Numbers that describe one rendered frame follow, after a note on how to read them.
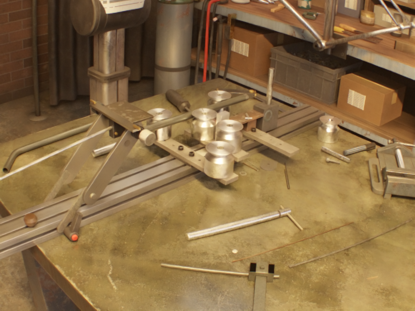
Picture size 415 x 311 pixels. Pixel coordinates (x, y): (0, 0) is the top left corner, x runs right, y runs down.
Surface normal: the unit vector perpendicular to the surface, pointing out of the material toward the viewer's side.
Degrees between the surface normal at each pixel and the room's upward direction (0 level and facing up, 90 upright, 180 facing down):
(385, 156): 0
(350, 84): 92
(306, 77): 90
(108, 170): 90
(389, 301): 0
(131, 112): 0
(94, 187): 90
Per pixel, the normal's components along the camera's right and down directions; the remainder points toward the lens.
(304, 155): 0.06, -0.90
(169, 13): -0.25, 0.41
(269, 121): 0.69, 0.36
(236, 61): -0.76, 0.22
